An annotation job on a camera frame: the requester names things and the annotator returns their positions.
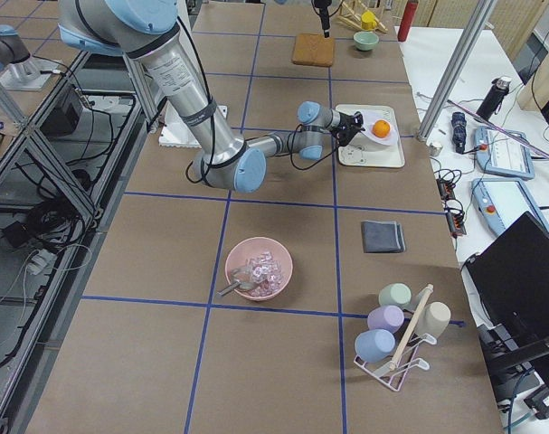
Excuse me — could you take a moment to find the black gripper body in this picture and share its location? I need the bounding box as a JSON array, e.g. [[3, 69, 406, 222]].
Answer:
[[332, 111, 364, 146], [313, 0, 332, 16]]

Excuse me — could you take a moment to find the black laptop monitor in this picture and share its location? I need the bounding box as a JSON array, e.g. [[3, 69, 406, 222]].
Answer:
[[467, 212, 549, 337]]

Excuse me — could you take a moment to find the black water bottle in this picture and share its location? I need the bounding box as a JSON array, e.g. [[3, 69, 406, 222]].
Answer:
[[476, 76, 512, 120]]

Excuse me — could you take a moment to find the wooden cup rack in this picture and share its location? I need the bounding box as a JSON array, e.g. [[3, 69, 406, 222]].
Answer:
[[337, 0, 388, 34]]

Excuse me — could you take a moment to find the pink bowl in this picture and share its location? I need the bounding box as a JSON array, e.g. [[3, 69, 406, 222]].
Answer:
[[224, 237, 293, 301]]

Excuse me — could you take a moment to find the metal stand with green clip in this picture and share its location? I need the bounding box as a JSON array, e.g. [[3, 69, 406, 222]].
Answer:
[[445, 99, 549, 186]]

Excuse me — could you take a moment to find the white camera pillar base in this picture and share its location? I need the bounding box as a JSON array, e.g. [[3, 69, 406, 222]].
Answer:
[[158, 103, 228, 150]]

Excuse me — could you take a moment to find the white cup rack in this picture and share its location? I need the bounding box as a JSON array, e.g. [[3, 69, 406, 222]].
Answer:
[[354, 284, 440, 392]]

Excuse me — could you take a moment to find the yellow cup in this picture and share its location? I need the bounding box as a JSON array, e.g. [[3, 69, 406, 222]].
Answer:
[[360, 11, 379, 31]]

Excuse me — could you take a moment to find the white plate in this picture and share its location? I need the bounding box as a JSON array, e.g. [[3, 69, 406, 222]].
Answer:
[[361, 110, 399, 146]]

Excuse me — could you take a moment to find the green ceramic bowl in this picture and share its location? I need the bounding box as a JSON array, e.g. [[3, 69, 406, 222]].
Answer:
[[353, 31, 380, 52]]

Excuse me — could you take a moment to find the blue pastel cup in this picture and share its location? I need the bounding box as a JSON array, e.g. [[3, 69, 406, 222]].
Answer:
[[355, 329, 395, 363]]

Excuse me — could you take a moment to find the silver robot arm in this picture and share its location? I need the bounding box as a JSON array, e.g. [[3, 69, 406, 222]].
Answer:
[[58, 1, 364, 193]]

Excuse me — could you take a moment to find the aluminium frame post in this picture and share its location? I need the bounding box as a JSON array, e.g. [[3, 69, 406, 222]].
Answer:
[[416, 0, 497, 143]]

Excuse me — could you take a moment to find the cream bear tray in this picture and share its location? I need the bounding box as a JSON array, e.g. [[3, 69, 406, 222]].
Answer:
[[336, 104, 405, 168]]

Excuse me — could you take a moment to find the green pastel cup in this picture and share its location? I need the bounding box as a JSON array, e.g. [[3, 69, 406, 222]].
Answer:
[[378, 282, 412, 309]]

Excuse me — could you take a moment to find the wooden tray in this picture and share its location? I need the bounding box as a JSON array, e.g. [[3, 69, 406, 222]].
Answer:
[[291, 33, 335, 68]]

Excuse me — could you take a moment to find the red cylinder bottle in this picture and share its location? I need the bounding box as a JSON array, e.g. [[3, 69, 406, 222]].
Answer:
[[397, 0, 419, 42]]

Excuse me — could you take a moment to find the purple pastel cup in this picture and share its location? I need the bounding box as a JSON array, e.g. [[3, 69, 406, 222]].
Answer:
[[366, 305, 404, 334]]

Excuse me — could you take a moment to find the folded navy umbrella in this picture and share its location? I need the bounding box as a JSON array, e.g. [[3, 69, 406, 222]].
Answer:
[[451, 111, 467, 154]]

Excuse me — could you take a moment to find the orange fruit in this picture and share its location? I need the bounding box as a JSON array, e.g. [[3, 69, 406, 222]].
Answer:
[[372, 119, 391, 138]]

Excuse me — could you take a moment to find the beige pastel cup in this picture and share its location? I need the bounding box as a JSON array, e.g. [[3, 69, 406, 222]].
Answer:
[[415, 301, 451, 338]]

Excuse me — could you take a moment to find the grey folded cloth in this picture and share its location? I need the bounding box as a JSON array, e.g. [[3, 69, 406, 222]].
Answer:
[[361, 221, 406, 253]]

